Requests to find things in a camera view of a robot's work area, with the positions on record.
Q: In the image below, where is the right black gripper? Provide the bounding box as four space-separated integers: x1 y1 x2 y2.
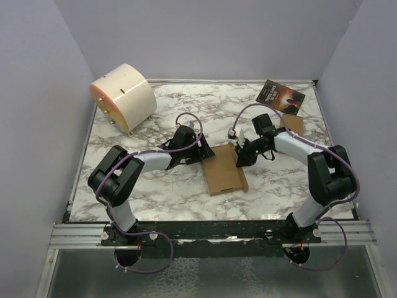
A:
234 137 269 167

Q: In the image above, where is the dark book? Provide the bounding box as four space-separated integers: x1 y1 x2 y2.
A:
256 80 305 115

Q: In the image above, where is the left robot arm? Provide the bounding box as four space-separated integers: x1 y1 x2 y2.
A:
87 125 215 245

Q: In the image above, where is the cream cylindrical drum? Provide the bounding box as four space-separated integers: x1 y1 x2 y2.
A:
89 63 157 133

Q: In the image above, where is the brown cardboard box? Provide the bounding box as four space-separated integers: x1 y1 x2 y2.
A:
202 142 249 196

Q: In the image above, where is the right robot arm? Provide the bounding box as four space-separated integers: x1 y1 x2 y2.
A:
234 114 359 243

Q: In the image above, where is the small folded cardboard box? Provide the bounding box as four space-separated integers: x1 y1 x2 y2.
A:
282 114 304 137

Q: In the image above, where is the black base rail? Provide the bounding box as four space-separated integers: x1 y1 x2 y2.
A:
101 220 321 259

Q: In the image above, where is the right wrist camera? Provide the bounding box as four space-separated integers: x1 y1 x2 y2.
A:
227 127 245 148

